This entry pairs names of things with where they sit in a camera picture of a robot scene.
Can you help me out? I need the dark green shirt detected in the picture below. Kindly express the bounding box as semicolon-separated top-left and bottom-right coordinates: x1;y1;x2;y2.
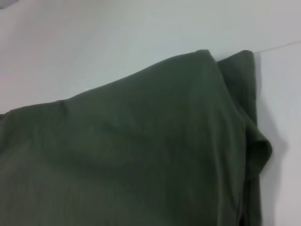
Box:
0;48;273;226

